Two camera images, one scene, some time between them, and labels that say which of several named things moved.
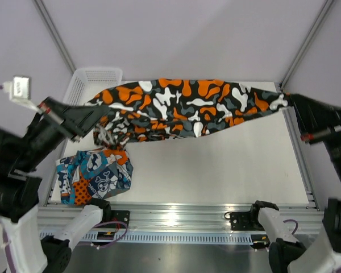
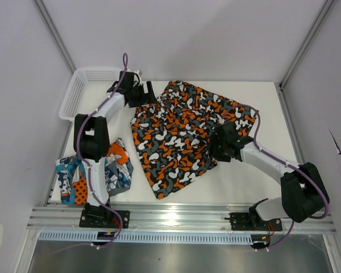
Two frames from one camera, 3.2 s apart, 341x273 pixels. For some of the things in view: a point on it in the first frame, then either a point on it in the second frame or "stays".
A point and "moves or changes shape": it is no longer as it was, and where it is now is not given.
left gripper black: x=74 y=120 to x=146 y=98
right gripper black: x=321 y=119 to x=214 y=141
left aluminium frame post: x=55 y=30 stays
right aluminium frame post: x=320 y=16 stays
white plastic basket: x=85 y=83 stays
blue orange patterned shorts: x=92 y=174 stays
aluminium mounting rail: x=303 y=216 stays
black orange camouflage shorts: x=165 y=107 moves or changes shape
